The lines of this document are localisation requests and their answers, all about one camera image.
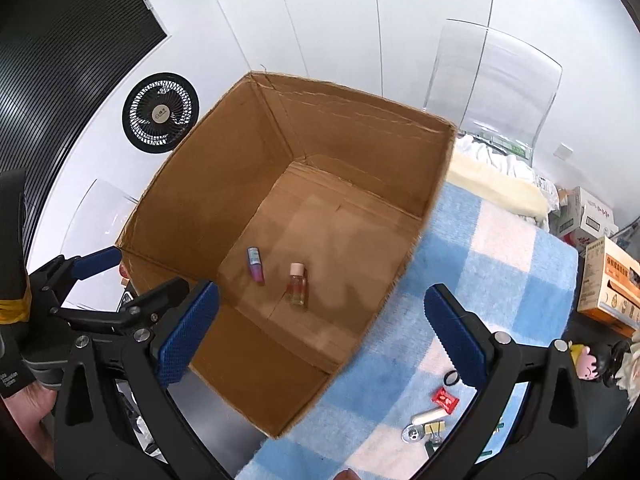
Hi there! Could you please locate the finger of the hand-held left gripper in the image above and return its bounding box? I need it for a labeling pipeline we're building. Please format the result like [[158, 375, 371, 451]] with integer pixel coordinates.
[[50, 278, 191, 335], [27, 247, 124, 312]]

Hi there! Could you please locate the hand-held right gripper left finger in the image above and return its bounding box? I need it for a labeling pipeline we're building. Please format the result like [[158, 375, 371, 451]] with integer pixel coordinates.
[[54, 280, 236, 480]]

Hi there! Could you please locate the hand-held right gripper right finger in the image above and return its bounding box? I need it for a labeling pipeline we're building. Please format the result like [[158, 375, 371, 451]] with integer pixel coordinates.
[[424, 282, 601, 480]]

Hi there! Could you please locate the red snack packet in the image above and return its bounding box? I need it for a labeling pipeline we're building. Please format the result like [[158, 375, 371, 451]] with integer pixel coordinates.
[[431, 388, 460, 415]]

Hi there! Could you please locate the small white tube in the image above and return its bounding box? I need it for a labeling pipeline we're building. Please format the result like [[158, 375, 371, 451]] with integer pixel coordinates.
[[410, 406, 447, 426]]

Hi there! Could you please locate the yellow binder clip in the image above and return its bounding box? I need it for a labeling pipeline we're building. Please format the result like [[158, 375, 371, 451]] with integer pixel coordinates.
[[422, 420, 448, 446]]

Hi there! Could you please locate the brown cardboard box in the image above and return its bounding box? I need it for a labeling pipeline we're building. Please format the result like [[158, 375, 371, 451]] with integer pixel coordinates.
[[115, 71, 458, 440]]

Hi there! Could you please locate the person's left hand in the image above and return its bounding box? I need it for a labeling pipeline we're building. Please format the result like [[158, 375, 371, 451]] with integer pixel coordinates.
[[0, 384, 58, 468]]

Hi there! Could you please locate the blue white checkered blanket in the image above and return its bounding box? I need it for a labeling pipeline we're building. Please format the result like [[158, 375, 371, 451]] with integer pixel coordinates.
[[235, 180, 581, 480]]

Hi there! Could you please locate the small purple bottle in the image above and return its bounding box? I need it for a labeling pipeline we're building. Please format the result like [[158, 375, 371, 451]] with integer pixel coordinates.
[[247, 246, 267, 286]]

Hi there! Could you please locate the cartoon boy doll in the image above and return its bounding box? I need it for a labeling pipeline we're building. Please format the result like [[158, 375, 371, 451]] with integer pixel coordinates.
[[567, 340, 635, 387]]

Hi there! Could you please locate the orange printed carton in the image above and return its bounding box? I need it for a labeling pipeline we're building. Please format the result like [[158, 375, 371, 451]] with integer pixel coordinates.
[[576, 236, 640, 339]]

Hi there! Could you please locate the cream folded blanket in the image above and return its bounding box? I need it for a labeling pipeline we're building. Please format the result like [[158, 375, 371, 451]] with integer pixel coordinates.
[[445, 152, 551, 223]]

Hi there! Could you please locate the black round fan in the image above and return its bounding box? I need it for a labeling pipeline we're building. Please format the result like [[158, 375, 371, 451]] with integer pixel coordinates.
[[122, 72, 200, 153]]

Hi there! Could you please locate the cream fluffy cloth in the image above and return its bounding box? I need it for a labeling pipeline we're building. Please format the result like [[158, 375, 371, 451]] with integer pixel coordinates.
[[617, 329, 640, 392]]

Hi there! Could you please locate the white green printed carton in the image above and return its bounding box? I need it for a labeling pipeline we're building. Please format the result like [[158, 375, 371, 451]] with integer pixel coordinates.
[[549, 186, 621, 256]]

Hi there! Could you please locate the black window blind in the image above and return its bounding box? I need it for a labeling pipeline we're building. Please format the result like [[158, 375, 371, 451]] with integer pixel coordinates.
[[0, 0, 168, 261]]

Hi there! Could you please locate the transparent acrylic chair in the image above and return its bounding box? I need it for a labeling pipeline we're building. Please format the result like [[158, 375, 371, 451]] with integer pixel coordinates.
[[422, 18, 563, 161]]

